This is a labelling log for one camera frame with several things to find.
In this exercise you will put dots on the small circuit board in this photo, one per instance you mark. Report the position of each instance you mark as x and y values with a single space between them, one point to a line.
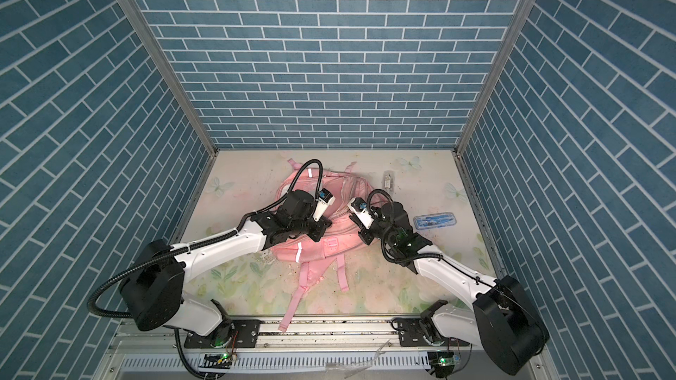
442 364
217 362

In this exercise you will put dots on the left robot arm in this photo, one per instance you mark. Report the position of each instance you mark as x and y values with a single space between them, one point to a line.
156 296

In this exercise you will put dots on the aluminium front rail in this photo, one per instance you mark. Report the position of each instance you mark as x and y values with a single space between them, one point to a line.
341 347

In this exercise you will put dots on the right small circuit board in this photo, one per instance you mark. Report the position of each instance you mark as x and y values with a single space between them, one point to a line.
442 364

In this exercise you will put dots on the right corner aluminium post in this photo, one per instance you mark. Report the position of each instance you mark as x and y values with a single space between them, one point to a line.
512 33

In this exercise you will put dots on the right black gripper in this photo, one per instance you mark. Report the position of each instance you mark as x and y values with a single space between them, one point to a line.
363 232

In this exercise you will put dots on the left corner aluminium post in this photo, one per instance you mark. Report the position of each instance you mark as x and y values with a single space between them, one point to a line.
148 39

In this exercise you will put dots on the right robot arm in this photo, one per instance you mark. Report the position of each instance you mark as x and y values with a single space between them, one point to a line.
499 317

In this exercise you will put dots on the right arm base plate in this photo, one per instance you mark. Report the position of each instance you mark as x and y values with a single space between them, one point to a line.
419 332

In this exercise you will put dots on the clear plastic eraser case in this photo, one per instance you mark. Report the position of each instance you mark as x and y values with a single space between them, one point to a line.
388 181

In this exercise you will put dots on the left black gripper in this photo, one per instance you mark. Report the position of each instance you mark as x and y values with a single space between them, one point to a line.
322 226

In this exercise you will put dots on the blue geometry set case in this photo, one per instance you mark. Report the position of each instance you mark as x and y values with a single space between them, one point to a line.
434 221

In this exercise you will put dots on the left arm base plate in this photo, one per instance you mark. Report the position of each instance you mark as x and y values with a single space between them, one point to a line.
238 333

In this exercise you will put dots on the left small circuit board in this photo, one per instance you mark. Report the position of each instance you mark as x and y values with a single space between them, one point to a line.
217 362

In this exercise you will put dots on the corner aluminium post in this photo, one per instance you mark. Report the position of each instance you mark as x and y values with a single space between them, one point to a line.
512 33
148 39

